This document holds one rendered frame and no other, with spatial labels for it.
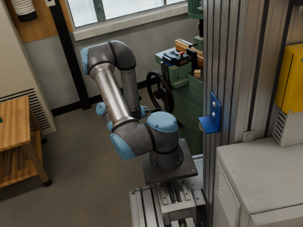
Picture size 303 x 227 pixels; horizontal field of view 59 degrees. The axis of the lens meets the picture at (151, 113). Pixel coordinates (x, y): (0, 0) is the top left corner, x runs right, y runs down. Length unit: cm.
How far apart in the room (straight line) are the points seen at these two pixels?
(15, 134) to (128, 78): 112
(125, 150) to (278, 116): 56
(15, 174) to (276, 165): 205
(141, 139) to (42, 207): 144
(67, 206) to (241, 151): 174
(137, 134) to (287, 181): 57
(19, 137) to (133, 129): 124
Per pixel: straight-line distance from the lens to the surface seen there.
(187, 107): 178
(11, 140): 213
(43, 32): 278
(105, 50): 121
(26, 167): 240
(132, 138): 101
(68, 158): 257
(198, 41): 165
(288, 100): 59
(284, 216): 57
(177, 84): 160
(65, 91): 304
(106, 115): 147
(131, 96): 137
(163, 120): 104
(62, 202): 227
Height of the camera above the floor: 169
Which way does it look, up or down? 37 degrees down
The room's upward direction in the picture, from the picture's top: 8 degrees counter-clockwise
